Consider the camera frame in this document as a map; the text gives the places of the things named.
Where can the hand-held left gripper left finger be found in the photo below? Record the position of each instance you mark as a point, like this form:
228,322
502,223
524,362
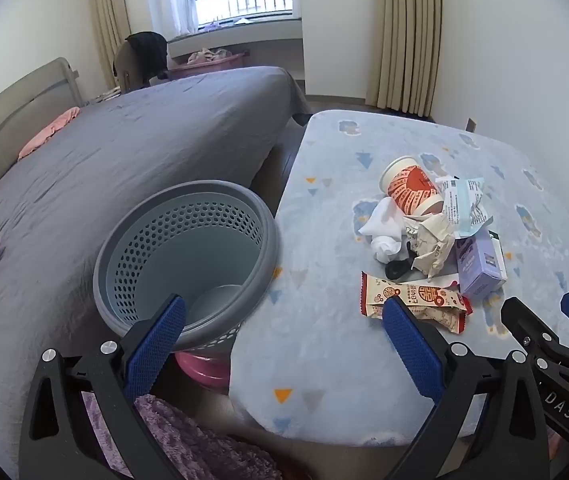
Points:
157,345

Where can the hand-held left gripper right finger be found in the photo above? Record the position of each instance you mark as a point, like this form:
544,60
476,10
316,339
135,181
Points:
412,350

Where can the red and white snack wrapper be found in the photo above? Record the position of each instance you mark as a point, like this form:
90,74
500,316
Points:
414,297

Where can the purple box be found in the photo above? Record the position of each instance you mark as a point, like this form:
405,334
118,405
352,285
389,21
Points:
479,265

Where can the grey perforated waste basket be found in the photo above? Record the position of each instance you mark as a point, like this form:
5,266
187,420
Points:
189,260

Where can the beige paper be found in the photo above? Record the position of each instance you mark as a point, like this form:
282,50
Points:
432,240

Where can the white and green mask packet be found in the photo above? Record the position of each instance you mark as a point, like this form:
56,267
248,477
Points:
464,205

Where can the white tissue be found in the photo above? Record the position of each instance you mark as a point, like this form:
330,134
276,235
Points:
384,225

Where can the red and white paper cup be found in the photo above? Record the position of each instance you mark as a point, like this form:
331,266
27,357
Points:
409,187

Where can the pink stool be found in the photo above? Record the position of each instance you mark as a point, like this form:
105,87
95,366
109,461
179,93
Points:
199,365

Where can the light blue printed blanket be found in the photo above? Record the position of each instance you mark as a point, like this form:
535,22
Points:
324,335

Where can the purple fuzzy clothing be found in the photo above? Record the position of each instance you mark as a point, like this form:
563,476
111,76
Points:
189,440

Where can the grey bed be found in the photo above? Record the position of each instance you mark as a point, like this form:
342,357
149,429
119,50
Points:
139,160

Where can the pink cloth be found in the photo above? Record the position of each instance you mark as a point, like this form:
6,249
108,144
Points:
47,135

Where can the chair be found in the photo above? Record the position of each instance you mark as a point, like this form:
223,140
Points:
129,77

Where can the grey bed headboard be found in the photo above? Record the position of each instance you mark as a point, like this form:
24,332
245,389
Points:
9,110

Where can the pink basin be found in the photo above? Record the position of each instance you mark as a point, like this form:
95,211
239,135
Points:
209,67

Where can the black garment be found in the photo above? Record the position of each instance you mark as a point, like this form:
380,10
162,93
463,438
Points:
147,52

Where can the pile of clothes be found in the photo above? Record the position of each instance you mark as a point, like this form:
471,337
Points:
209,55

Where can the beige curtain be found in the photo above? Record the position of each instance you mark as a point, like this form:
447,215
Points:
107,20
404,35

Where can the white window sill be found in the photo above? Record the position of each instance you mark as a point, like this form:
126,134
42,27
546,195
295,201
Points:
244,35

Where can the wall outlet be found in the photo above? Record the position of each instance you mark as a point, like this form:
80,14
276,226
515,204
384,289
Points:
471,125

